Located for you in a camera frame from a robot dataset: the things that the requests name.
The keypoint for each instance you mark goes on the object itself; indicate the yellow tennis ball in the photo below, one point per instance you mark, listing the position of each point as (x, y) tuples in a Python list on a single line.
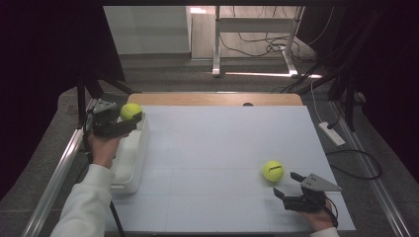
[(129, 110), (272, 171)]

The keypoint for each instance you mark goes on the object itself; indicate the person's left hand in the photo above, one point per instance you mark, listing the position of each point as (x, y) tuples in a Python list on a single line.
[(103, 151)]

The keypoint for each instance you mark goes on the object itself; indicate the white power strip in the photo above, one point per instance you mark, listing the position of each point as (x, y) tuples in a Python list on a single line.
[(331, 133)]

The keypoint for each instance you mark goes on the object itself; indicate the white plastic bin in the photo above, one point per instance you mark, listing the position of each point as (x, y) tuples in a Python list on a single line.
[(131, 158)]

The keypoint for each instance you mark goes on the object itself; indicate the aluminium floor rail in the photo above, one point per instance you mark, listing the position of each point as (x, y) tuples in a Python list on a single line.
[(378, 194), (56, 184)]

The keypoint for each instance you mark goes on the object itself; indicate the person's right hand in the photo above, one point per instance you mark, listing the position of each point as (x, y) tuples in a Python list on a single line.
[(321, 220)]

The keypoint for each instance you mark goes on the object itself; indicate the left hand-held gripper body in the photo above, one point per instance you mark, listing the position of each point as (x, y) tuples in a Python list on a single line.
[(105, 126)]

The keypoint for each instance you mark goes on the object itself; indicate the white board sheet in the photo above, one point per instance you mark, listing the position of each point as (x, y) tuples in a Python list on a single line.
[(214, 148)]

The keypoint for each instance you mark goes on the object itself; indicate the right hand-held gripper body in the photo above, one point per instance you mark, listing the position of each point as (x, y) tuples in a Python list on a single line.
[(306, 200)]

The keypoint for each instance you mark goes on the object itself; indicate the black curtain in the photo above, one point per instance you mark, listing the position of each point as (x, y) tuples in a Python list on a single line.
[(395, 65), (39, 65)]

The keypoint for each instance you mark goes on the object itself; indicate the white desk frame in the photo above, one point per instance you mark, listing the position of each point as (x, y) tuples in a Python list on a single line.
[(216, 49)]

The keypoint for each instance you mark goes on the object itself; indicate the white cabinet panel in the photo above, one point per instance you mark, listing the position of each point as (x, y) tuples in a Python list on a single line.
[(148, 29)]

